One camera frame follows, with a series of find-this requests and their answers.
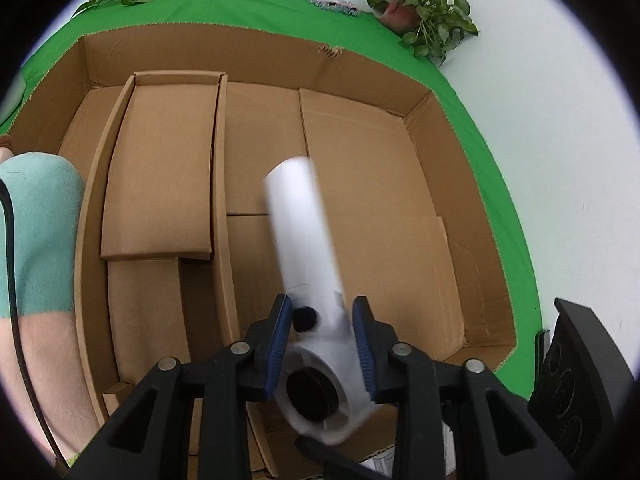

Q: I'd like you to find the small narrow cardboard box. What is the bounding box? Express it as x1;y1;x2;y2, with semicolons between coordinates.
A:
72;69;281;478

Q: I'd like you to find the black cable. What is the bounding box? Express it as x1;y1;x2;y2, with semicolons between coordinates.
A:
0;179;68;476

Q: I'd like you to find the large cardboard box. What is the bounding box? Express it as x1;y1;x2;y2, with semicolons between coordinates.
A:
6;22;518;480

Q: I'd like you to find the white hair dryer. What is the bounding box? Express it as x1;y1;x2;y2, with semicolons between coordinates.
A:
264;156;378;446

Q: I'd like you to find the right potted green plant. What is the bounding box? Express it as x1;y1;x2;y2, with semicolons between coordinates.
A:
366;0;480;65

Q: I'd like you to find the green tablecloth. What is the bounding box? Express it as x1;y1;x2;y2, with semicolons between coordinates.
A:
21;0;542;396

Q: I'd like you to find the colourful packet at back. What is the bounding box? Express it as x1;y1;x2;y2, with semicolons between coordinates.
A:
306;0;360;16

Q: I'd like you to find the pink teal plush toy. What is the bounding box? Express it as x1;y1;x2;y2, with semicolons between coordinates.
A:
1;134;99;460

